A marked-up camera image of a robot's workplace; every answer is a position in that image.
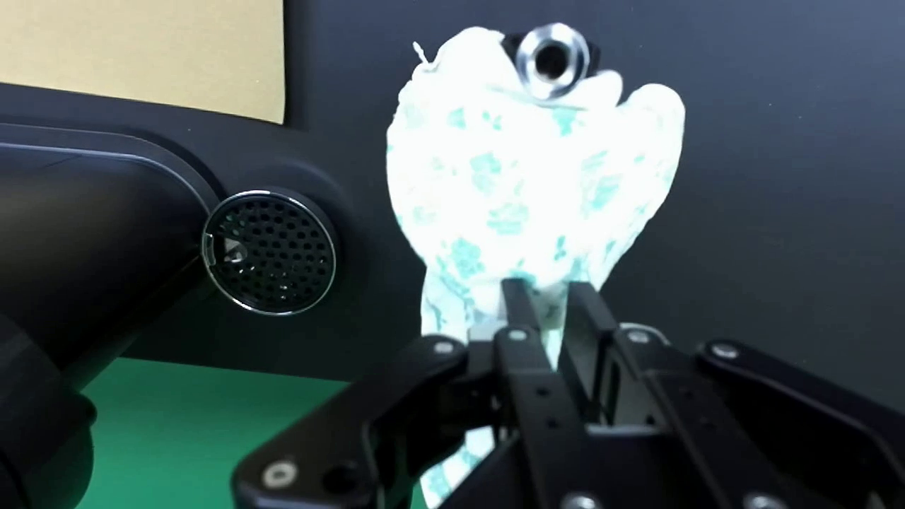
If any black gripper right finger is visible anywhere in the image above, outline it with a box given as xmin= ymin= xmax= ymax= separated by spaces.
xmin=558 ymin=281 xmax=905 ymax=509

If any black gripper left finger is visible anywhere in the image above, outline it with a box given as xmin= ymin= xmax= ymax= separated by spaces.
xmin=230 ymin=279 xmax=605 ymax=509

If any round perforated chrome-rimmed grille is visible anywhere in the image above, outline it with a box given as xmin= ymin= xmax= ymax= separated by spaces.
xmin=199 ymin=185 xmax=340 ymax=321

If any green mat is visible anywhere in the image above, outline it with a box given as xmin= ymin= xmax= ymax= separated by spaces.
xmin=67 ymin=355 xmax=432 ymax=509

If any beige flat board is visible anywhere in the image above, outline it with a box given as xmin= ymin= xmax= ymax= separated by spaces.
xmin=0 ymin=0 xmax=289 ymax=129

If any white cloth with green print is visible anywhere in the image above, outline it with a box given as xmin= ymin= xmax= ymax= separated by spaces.
xmin=383 ymin=25 xmax=690 ymax=509

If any black bin with round grille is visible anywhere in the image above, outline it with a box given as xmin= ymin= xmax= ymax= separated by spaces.
xmin=0 ymin=83 xmax=418 ymax=385

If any silver metal wall hook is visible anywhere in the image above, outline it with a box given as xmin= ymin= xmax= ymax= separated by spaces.
xmin=503 ymin=20 xmax=605 ymax=105

